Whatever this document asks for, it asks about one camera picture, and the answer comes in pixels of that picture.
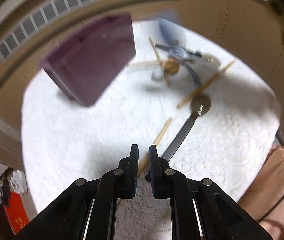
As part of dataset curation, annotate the long wooden chopstick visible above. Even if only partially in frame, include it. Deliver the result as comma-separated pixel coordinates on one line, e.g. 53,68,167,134
177,59,236,109

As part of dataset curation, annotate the black handled metal spoon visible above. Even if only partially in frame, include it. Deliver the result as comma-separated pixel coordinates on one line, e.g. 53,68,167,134
154,43,203,87
161,94,211,161

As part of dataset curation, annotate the blue plastic spoon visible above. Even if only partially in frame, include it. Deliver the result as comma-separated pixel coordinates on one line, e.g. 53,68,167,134
157,18,186,48

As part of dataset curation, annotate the white lace tablecloth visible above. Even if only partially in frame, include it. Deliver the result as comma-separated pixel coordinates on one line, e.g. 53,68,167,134
20,18,281,240

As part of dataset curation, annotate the wooden spoon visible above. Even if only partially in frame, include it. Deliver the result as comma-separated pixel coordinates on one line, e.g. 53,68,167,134
163,57,180,75

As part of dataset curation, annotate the purple plastic utensil holder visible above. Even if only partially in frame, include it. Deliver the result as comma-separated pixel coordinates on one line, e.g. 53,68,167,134
38,13,136,107

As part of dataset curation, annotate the red mat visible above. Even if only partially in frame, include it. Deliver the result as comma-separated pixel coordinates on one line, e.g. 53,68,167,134
4,192,30,235

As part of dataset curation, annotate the grey ventilation grille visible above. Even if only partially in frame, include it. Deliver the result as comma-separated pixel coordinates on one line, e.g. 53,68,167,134
0,0,100,63

